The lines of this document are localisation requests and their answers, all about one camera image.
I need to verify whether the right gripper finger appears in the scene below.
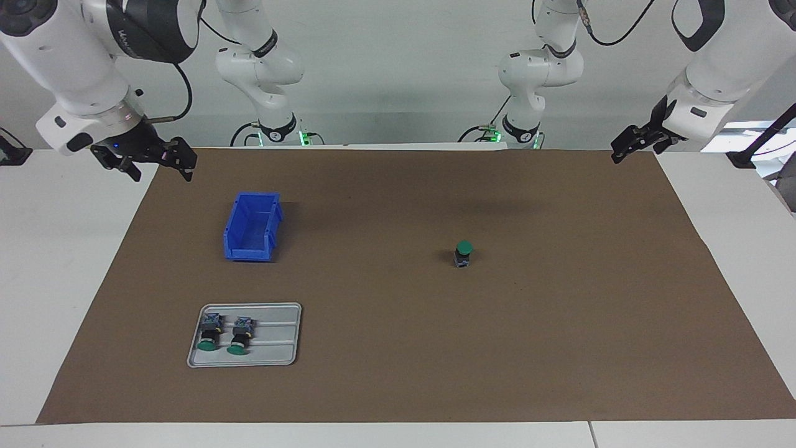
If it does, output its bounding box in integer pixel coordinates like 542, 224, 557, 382
159, 137, 199, 183
90, 144, 144, 183

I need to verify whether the brown table mat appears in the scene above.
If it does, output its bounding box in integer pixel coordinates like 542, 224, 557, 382
37, 147, 796, 424

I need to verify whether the black camera stand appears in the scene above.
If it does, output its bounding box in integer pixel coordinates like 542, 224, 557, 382
726, 103, 796, 169

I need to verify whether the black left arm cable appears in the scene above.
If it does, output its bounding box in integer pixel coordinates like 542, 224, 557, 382
575, 0, 657, 46

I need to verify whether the black clamp mount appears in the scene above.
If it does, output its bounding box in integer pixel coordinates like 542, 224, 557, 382
0, 128, 33, 166

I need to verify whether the grey metal tray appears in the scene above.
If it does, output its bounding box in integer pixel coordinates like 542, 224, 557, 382
187, 302, 303, 368

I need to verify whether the black base cable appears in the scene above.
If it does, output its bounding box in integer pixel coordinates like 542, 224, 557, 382
230, 121, 259, 147
458, 96, 514, 142

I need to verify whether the blue plastic bin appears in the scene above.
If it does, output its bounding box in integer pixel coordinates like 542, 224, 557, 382
223, 192, 284, 263

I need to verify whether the dark grey chair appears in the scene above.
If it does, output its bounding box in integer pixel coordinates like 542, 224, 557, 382
764, 169, 796, 212

